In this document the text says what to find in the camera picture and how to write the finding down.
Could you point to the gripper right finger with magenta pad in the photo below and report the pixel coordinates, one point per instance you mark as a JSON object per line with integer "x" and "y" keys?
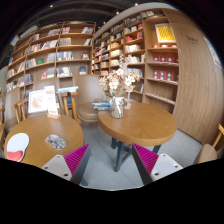
{"x": 152, "y": 166}

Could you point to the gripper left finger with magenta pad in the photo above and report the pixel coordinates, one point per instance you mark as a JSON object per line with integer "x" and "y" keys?
{"x": 72, "y": 166}

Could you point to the round wooden table right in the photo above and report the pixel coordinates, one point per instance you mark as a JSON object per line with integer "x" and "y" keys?
{"x": 142, "y": 124}

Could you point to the round wooden table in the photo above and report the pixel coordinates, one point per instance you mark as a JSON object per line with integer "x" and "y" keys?
{"x": 142, "y": 124}
{"x": 38, "y": 128}

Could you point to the round wooden table left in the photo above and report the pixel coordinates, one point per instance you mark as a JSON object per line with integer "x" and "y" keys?
{"x": 38, "y": 128}

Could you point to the small sign on wooden stand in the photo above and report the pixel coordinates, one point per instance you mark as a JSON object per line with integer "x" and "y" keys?
{"x": 51, "y": 102}

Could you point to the wooden chair right edge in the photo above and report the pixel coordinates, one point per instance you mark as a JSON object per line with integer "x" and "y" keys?
{"x": 208, "y": 152}

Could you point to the stack of books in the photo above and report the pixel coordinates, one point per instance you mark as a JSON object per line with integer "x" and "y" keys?
{"x": 101, "y": 104}

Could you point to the glass vase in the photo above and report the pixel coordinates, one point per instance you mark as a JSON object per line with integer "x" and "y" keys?
{"x": 117, "y": 107}

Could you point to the white framed display sign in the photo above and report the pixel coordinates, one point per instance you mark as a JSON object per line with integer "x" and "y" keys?
{"x": 37, "y": 101}

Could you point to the wooden chair left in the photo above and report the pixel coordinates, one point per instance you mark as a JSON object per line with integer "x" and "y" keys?
{"x": 21, "y": 109}

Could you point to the brown cushioned armchair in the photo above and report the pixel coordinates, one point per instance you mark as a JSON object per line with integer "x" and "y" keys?
{"x": 88, "y": 90}

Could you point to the dried flower bouquet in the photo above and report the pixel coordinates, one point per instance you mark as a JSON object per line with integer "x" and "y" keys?
{"x": 119, "y": 81}

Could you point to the left wooden bookshelf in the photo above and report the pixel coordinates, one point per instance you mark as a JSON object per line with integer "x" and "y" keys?
{"x": 60, "y": 50}

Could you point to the wooden bookshelf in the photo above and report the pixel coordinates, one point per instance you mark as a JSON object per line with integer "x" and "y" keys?
{"x": 157, "y": 64}
{"x": 60, "y": 50}

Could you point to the right wooden bookshelf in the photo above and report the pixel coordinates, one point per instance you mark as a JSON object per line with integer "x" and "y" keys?
{"x": 157, "y": 64}

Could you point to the yellow framed picture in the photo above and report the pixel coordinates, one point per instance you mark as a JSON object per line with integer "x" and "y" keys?
{"x": 164, "y": 33}

